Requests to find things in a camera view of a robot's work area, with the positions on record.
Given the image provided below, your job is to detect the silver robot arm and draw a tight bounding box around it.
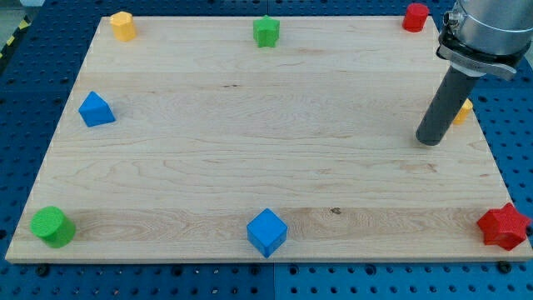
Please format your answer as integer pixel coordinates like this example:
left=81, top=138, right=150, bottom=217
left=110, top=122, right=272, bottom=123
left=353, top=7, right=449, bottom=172
left=436, top=0, right=532, bottom=81

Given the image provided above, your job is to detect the light wooden board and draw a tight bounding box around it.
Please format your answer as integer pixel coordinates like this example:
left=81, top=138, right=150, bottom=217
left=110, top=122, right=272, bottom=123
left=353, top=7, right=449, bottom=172
left=6, top=16, right=532, bottom=264

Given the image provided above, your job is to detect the blue cube block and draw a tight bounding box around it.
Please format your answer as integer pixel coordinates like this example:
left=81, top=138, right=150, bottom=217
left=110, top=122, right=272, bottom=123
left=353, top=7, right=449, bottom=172
left=247, top=208, right=288, bottom=258

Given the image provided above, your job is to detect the green star block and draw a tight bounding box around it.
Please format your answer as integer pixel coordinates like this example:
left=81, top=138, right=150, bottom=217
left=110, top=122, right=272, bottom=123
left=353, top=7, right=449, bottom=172
left=252, top=15, right=281, bottom=48

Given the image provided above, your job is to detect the blue triangular prism block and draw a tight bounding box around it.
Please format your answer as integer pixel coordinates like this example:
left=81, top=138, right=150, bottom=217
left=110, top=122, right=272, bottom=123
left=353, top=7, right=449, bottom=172
left=78, top=92, right=116, bottom=127

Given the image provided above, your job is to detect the yellow hexagonal block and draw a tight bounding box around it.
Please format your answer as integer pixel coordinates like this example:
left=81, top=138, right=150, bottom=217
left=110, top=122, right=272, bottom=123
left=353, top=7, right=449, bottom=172
left=109, top=11, right=137, bottom=42

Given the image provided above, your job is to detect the red cylinder block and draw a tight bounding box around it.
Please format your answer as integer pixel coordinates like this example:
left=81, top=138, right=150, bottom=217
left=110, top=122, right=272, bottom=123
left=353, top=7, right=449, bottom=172
left=401, top=2, right=430, bottom=33

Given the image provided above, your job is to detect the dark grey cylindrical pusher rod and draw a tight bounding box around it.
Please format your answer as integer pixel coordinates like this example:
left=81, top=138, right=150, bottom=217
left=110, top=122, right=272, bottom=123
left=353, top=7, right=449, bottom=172
left=416, top=67, right=481, bottom=146

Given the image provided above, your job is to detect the yellow block behind rod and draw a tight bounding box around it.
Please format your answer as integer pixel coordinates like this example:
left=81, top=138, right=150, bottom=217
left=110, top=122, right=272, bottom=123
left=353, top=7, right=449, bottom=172
left=452, top=98, right=473, bottom=125

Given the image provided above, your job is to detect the green cylinder block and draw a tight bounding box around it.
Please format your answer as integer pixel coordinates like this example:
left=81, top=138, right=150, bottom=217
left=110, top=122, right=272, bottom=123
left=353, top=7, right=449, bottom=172
left=30, top=206, right=77, bottom=248

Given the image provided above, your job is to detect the red star block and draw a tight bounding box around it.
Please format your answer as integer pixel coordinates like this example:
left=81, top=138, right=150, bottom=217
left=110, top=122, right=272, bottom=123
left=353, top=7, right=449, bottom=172
left=476, top=202, right=532, bottom=251

